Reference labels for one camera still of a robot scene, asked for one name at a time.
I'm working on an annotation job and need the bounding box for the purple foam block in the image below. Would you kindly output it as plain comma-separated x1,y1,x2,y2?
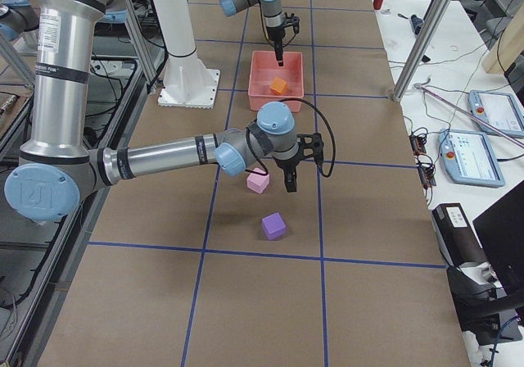
262,212,287,240

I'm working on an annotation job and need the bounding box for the teach pendant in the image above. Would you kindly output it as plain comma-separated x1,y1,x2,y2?
468,90,523,138
438,129,505,188

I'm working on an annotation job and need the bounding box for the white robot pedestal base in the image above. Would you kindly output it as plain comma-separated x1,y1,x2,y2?
152,0,220,109

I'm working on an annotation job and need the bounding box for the black computer monitor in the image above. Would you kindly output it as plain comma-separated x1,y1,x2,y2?
473,182,523,294

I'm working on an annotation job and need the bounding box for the far teach pendant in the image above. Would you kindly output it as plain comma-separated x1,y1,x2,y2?
468,90,523,138

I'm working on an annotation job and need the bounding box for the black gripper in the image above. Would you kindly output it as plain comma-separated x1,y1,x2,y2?
273,133,324,193
265,12,300,66

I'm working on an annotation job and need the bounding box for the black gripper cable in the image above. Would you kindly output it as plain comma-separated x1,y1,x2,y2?
276,97,338,179

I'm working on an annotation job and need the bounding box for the orange foam block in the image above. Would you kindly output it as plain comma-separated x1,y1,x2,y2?
269,76,288,96

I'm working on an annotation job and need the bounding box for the near teach pendant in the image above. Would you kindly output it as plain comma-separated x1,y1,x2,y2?
438,129,505,188

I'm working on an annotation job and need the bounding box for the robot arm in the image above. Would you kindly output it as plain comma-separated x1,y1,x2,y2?
219,0,300,66
4,0,324,222

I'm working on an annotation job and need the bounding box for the light pink foam block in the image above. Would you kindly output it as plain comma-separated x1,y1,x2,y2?
246,168,270,194

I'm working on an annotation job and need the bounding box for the pink plastic bin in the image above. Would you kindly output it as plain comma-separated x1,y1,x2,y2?
248,51,305,111

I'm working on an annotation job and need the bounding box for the small circuit board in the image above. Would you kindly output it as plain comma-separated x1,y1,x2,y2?
409,134,436,190

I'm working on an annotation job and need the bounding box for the black box with label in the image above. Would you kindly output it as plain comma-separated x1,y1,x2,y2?
431,203,488,267

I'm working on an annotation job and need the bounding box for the aluminium frame post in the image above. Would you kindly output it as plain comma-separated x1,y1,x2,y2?
391,0,451,102

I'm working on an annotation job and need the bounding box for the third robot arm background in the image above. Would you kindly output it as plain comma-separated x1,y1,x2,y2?
1,0,39,42

